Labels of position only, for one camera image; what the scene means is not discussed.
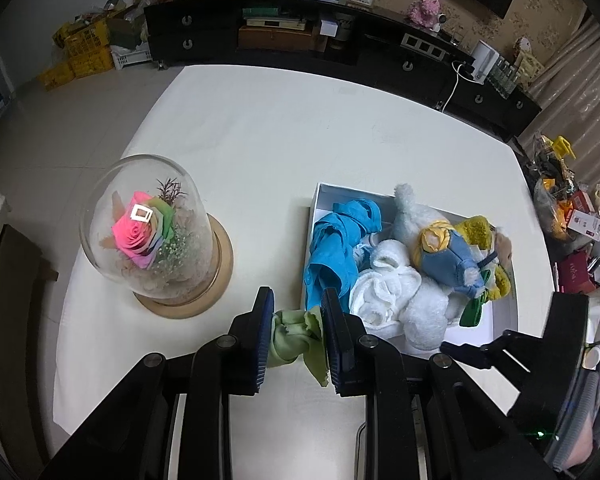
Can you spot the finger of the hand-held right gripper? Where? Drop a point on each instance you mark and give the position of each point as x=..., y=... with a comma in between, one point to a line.
x=462, y=355

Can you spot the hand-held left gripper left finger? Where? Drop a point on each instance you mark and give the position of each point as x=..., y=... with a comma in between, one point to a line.
x=264, y=340

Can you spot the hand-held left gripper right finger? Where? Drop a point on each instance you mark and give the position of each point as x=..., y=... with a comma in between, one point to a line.
x=331, y=345

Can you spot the light green cloth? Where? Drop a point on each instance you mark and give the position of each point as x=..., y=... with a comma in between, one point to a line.
x=292, y=340

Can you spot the white cardboard box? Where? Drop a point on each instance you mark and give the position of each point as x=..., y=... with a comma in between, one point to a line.
x=495, y=320

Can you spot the white fluffy towel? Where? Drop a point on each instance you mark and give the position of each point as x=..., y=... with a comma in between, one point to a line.
x=430, y=320
x=380, y=290

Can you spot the green ribbon bow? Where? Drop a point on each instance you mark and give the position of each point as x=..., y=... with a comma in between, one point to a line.
x=475, y=305

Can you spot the turquoise cloth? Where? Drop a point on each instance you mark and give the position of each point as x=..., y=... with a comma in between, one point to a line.
x=330, y=255

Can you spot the white bunny plush blue overalls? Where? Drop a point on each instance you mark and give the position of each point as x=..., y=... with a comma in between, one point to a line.
x=450, y=260

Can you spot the white cup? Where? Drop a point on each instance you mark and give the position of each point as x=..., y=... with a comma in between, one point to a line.
x=592, y=357

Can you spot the white pen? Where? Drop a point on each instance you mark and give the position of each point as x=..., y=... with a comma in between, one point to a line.
x=556, y=277

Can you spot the maroon gift box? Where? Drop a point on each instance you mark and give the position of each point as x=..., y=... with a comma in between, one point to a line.
x=575, y=274

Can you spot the white carton red label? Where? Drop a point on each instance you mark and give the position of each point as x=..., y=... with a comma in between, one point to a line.
x=587, y=224

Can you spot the glass bowl with snacks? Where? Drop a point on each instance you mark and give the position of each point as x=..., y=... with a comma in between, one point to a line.
x=555, y=215

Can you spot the glass dome with rainbow rose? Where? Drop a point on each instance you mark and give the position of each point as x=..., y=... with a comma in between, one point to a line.
x=150, y=240

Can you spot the yellow toy chair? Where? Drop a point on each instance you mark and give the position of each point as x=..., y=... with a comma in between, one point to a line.
x=565, y=146

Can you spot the beige curtain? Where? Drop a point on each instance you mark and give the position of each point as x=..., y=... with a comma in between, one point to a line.
x=580, y=105

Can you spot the clear glass bottles set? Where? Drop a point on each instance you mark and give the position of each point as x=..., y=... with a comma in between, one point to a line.
x=505, y=77

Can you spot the cream woven basket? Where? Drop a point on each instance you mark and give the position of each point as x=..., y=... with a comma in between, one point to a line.
x=529, y=62

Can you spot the white water dispenser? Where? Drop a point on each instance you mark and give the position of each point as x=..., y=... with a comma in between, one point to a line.
x=483, y=60

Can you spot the brown wooden box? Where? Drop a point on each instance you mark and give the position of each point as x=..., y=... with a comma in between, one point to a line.
x=275, y=38

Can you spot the black television cabinet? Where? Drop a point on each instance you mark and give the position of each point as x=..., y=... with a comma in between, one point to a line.
x=205, y=40

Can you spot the white triple socket panel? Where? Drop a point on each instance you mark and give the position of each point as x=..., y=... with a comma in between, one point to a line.
x=422, y=45

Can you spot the white plastic crate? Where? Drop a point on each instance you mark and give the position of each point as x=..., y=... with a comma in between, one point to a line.
x=130, y=57

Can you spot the small white box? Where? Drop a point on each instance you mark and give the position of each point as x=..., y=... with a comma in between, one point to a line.
x=328, y=28

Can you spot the white media player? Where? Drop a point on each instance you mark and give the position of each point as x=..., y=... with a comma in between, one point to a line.
x=276, y=22

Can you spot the dark canister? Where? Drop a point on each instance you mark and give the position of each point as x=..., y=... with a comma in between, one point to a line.
x=346, y=27

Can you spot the glass cup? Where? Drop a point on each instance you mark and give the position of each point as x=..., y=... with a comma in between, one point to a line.
x=457, y=36

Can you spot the yellow plastic crate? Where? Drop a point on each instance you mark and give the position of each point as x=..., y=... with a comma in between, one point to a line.
x=56, y=76
x=82, y=37
x=91, y=64

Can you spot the green book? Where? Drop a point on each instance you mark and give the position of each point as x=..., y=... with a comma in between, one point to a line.
x=261, y=12

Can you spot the cardboard box with clutter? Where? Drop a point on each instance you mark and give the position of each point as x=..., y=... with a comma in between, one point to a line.
x=125, y=27

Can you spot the pink plush toy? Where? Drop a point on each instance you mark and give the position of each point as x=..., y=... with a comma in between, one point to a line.
x=424, y=10

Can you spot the white security camera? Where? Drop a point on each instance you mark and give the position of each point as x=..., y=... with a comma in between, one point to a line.
x=440, y=22

